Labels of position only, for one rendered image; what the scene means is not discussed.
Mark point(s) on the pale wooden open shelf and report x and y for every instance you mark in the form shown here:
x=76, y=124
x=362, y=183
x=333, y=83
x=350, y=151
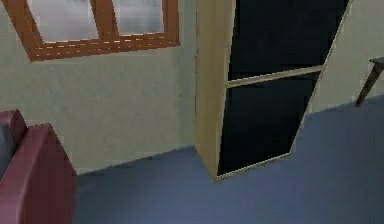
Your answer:
x=211, y=100

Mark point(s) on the brown framed window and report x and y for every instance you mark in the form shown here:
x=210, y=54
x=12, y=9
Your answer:
x=106, y=41

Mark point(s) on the dark red sofa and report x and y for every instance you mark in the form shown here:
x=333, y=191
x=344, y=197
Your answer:
x=36, y=176

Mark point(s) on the dark brown table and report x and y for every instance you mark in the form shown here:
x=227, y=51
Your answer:
x=370, y=80

